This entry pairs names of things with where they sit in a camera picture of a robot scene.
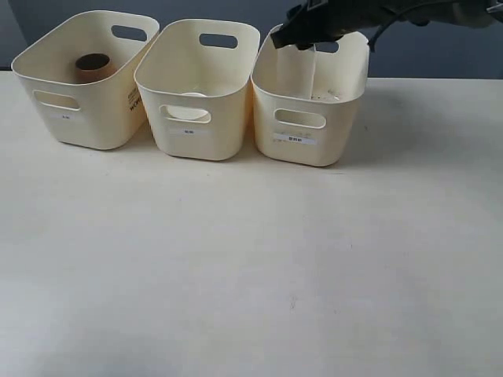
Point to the cream plastic bin right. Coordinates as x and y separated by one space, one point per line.
310 132

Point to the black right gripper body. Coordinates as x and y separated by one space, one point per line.
346 16

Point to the clear plastic bottle white cap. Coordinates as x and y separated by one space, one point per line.
295 72

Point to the cream plastic bin middle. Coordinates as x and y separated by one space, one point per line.
195 86

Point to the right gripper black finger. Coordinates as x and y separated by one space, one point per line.
303 36

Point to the cream plastic bin left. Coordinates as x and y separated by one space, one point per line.
100 115

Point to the cream plastic bin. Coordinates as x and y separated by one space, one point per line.
100 115
195 86
310 132

